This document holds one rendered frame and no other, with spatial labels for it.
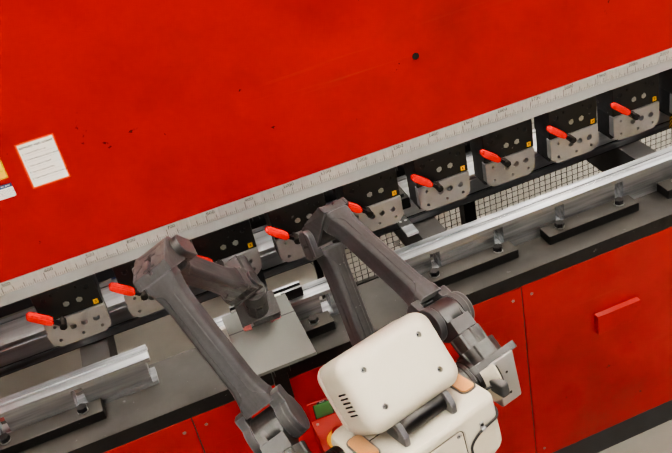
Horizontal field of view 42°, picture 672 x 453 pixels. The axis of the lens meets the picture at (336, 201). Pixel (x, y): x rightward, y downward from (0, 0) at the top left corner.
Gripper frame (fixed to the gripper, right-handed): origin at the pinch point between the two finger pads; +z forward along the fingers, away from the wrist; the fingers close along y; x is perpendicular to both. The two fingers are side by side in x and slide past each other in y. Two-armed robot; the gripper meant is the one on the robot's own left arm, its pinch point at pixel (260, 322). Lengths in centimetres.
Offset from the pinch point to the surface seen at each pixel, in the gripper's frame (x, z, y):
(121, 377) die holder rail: -3.6, 9.7, 38.1
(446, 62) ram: -30, -41, -63
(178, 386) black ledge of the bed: 2.7, 13.8, 25.3
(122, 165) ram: -30, -42, 19
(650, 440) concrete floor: 52, 87, -113
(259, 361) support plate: 11.7, -4.9, 4.0
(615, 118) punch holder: -15, -11, -111
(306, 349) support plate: 13.6, -5.8, -7.7
